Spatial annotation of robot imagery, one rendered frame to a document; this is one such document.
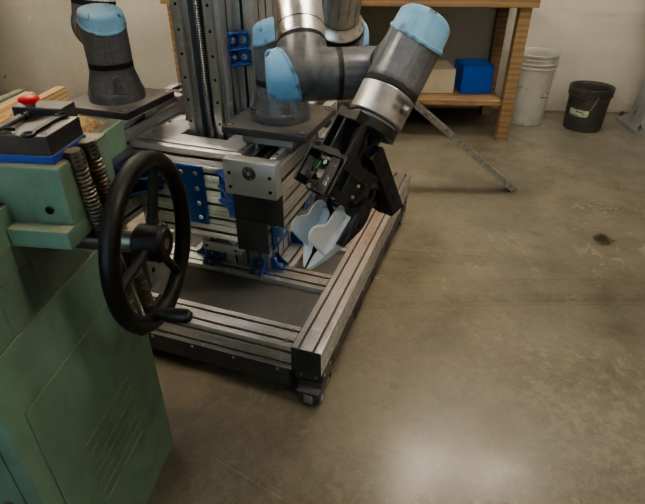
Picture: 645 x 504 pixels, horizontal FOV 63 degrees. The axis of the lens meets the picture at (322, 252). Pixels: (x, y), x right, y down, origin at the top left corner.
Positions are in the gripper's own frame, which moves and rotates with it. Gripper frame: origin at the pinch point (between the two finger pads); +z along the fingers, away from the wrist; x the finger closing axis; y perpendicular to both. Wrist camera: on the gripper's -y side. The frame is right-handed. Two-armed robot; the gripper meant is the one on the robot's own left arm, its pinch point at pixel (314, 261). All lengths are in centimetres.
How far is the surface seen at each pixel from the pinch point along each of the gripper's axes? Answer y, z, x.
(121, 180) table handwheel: 19.1, 2.2, -21.3
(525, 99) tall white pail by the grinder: -271, -141, -137
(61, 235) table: 20.8, 13.3, -26.7
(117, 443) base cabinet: -15, 58, -40
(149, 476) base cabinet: -34, 72, -47
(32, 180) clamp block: 26.1, 7.9, -30.2
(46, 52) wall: -77, -22, -406
